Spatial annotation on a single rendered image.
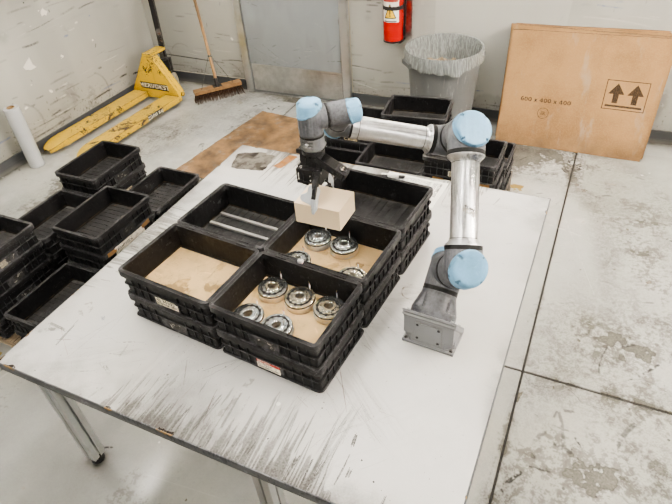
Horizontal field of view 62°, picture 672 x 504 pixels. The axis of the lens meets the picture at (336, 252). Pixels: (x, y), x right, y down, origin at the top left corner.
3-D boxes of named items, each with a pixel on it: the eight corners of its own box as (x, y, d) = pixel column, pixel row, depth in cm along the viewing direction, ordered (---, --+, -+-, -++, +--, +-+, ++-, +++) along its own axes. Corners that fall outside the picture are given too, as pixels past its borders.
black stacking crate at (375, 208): (432, 212, 222) (434, 188, 215) (402, 256, 203) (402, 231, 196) (345, 191, 239) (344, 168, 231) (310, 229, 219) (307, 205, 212)
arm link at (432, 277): (450, 293, 189) (462, 255, 190) (466, 295, 176) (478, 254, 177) (418, 282, 187) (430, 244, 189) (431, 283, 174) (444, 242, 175)
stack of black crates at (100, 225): (131, 249, 327) (106, 184, 298) (172, 260, 316) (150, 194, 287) (81, 293, 300) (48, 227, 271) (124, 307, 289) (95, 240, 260)
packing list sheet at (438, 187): (449, 182, 258) (449, 181, 258) (435, 209, 243) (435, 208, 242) (383, 170, 270) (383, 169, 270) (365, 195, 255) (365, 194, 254)
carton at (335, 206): (355, 210, 187) (354, 191, 182) (340, 231, 178) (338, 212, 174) (312, 201, 192) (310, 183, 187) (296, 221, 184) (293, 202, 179)
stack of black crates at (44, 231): (81, 235, 341) (60, 188, 320) (118, 245, 330) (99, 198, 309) (29, 276, 314) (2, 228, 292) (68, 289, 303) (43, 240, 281)
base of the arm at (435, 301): (453, 324, 187) (461, 296, 188) (456, 324, 173) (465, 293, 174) (410, 311, 190) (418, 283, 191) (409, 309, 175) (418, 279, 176)
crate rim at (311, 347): (364, 288, 177) (364, 283, 176) (316, 354, 157) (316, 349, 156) (262, 255, 194) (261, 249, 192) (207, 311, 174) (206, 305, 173)
